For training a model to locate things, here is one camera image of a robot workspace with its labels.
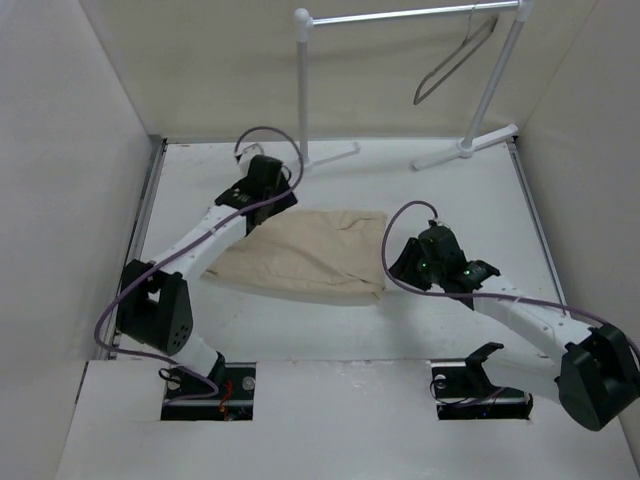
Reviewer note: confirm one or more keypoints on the beige trousers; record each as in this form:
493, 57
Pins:
310, 255

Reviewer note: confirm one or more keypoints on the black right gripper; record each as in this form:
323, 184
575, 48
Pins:
403, 268

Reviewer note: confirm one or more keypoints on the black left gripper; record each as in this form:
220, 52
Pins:
283, 202

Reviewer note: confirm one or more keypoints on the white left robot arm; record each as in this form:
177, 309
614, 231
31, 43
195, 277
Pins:
156, 308

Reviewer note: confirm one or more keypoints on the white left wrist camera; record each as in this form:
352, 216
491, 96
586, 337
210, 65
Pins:
246, 154

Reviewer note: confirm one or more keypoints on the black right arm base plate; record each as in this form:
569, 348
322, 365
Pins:
462, 393

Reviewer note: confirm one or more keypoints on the grey wire hanger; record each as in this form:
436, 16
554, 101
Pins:
472, 42

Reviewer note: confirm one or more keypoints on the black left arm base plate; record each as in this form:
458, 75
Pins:
189, 399

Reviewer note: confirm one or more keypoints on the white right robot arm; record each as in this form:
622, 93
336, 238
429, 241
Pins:
590, 370

